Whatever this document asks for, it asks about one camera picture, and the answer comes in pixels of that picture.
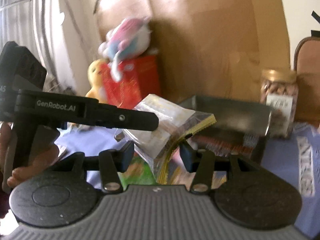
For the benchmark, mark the white curtain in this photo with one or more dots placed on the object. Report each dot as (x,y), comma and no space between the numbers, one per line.
(37,25)

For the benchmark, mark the green cracker packet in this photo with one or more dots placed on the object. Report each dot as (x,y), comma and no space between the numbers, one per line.
(138,173)

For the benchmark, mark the brown chair back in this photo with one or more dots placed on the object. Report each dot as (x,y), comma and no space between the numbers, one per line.
(306,64)

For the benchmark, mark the large cardboard sheet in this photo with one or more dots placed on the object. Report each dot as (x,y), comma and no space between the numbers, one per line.
(208,47)

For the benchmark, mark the nut jar gold lid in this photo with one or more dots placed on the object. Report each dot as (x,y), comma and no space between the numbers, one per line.
(279,90)

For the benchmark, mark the blue tablecloth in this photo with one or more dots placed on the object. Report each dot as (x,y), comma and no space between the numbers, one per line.
(295,160)

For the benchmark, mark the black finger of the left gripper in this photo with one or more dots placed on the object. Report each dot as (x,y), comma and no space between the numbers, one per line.
(109,116)

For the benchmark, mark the yellow duck plush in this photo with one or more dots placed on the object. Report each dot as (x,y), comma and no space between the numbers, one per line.
(95,75)

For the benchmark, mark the black cardboard box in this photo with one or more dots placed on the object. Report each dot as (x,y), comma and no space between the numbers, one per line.
(241,127)

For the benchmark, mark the clear zip bag white snack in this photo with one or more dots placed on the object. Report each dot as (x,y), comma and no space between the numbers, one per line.
(175,123)

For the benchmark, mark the red gift bag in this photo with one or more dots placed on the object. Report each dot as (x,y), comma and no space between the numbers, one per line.
(139,79)

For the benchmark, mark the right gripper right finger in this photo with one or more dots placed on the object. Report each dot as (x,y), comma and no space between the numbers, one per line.
(201,162)

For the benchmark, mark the orange snack packet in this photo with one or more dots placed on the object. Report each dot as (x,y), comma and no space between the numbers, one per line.
(178,175)

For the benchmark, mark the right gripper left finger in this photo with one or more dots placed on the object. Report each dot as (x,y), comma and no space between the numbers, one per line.
(112,162)

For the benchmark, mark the person's left hand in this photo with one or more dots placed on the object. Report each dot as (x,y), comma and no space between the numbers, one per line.
(44,153)

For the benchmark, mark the pastel unicorn plush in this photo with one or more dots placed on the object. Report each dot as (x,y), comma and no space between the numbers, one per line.
(128,40)

